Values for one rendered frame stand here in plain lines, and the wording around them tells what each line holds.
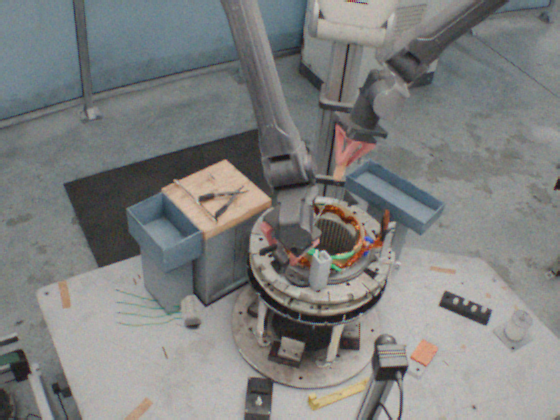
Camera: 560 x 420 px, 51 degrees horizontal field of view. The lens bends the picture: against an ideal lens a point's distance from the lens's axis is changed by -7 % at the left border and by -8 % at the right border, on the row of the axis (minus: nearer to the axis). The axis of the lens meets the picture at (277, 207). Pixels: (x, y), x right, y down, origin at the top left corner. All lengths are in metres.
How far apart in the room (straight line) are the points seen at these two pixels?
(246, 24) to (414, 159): 2.61
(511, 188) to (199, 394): 2.48
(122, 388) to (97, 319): 0.22
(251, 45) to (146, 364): 0.87
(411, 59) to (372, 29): 0.40
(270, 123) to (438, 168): 2.54
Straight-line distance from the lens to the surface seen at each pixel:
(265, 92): 1.06
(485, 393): 1.68
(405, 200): 1.70
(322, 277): 1.31
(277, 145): 1.08
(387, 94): 1.13
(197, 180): 1.61
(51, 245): 2.99
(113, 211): 3.07
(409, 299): 1.79
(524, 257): 3.24
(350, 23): 1.57
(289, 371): 1.57
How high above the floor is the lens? 2.12
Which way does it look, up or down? 43 degrees down
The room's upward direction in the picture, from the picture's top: 6 degrees clockwise
